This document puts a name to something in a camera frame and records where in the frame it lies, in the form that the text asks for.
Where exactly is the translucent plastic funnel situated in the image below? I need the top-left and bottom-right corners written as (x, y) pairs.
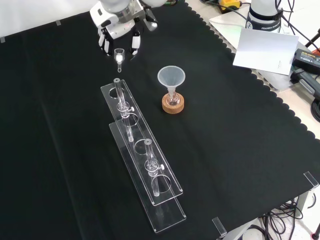
top-left (157, 65), bottom-right (186, 99)

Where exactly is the small round-bottom glass flask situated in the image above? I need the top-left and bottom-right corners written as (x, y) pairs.
top-left (166, 90), bottom-right (180, 106)

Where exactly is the clear weighing funnel with salt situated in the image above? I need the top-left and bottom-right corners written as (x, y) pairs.
top-left (113, 47), bottom-right (125, 74)

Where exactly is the pale board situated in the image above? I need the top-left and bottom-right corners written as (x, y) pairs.
top-left (208, 11), bottom-right (301, 92)

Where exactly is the clear acrylic funnel stand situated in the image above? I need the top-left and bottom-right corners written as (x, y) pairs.
top-left (99, 77), bottom-right (188, 235)

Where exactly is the black cloth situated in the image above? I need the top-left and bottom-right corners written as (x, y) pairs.
top-left (0, 0), bottom-right (320, 240)

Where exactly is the black cable bundle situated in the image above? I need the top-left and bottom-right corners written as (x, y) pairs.
top-left (246, 196), bottom-right (320, 240)

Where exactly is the white paper card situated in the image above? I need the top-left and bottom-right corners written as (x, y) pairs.
top-left (232, 27), bottom-right (300, 76)

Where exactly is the black power adapter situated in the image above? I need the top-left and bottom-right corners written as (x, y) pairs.
top-left (291, 48), bottom-right (320, 76)

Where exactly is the grey table leg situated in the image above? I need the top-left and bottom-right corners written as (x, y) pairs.
top-left (296, 186), bottom-right (316, 227)

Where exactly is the clear acrylic edge clip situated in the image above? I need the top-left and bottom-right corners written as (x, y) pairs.
top-left (211, 216), bottom-right (228, 237)
top-left (303, 171), bottom-right (320, 188)

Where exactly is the black plug connector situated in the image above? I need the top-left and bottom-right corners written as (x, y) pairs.
top-left (291, 68), bottom-right (320, 96)

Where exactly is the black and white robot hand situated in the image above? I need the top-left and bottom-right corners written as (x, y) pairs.
top-left (89, 2), bottom-right (159, 57)

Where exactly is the cork ring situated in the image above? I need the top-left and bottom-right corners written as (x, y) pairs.
top-left (161, 93), bottom-right (185, 115)

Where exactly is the yellow stop button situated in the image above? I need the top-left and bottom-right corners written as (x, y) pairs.
top-left (218, 0), bottom-right (243, 14)

